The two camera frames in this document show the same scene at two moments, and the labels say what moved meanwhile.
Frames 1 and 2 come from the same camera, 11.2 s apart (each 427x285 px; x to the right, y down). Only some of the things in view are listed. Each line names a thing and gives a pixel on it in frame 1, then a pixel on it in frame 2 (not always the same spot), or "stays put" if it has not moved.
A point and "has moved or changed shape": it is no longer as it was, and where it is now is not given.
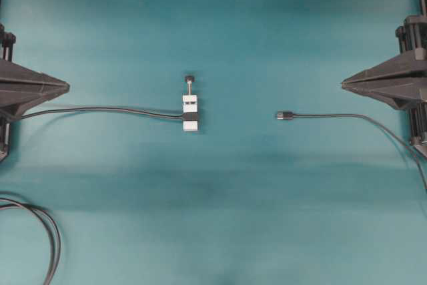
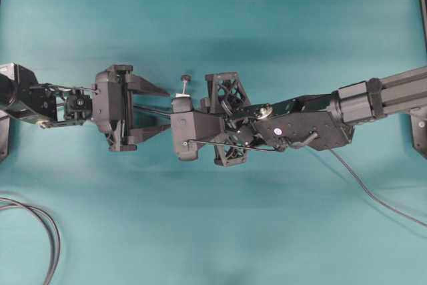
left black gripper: [21, 89] -> [112, 108]
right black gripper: [402, 81] -> [191, 129]
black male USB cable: [289, 115] -> [379, 201]
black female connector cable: [113, 111] has moved or changed shape
